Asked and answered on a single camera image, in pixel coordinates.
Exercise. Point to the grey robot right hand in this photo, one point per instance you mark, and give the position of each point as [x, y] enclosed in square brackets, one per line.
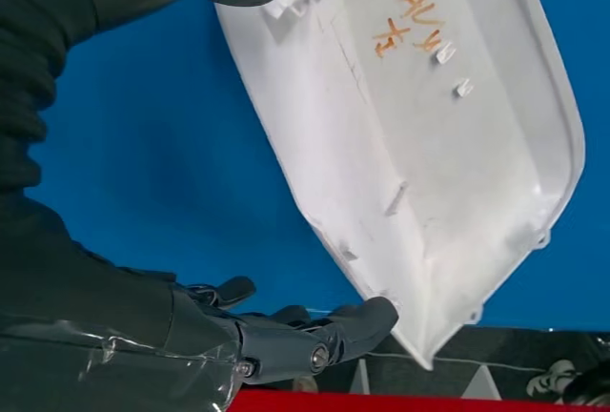
[95, 333]

